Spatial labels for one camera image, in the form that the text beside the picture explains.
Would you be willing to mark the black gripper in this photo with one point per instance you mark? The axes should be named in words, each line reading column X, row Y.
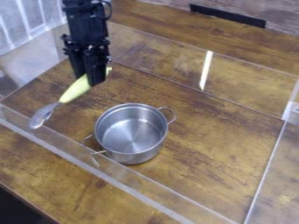
column 88, row 57

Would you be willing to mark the black bar in background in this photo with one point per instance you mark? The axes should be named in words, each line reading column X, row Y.
column 258, row 22

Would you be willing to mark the clear acrylic enclosure wall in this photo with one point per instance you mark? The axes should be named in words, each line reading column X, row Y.
column 164, row 199

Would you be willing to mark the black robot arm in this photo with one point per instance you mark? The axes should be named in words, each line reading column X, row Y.
column 87, row 17

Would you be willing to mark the green handled metal spoon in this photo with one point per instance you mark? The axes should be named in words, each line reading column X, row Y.
column 78, row 88

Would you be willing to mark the stainless steel pot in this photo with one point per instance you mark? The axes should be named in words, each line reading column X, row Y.
column 131, row 131

